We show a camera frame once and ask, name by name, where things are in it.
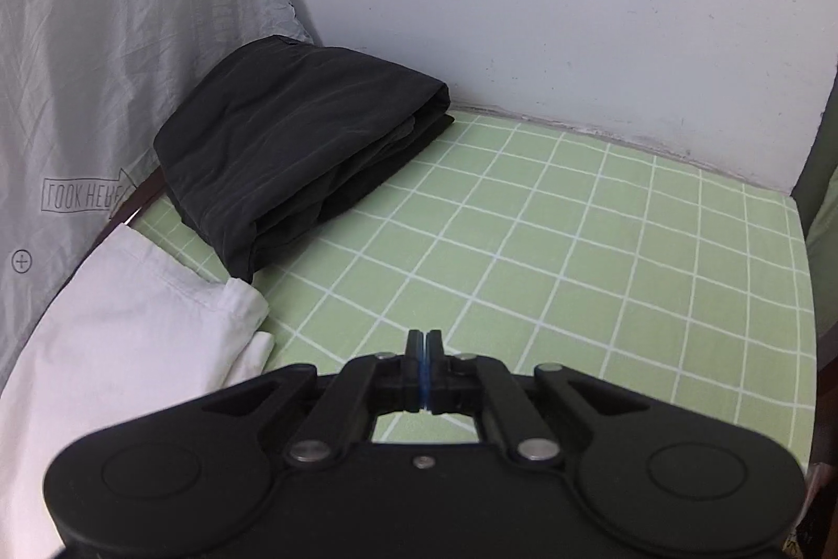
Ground white hooded garment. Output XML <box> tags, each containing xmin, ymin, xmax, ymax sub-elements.
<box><xmin>2</xmin><ymin>226</ymin><xmax>274</xmax><ymax>557</ymax></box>

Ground green grid bed sheet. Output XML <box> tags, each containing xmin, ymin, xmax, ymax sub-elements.
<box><xmin>129</xmin><ymin>106</ymin><xmax>838</xmax><ymax>559</ymax></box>

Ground grey carrot print sheet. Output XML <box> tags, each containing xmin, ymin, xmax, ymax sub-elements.
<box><xmin>2</xmin><ymin>0</ymin><xmax>305</xmax><ymax>370</ymax></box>

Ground folded black garment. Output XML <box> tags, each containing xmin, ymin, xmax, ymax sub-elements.
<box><xmin>153</xmin><ymin>36</ymin><xmax>453</xmax><ymax>281</ymax></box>

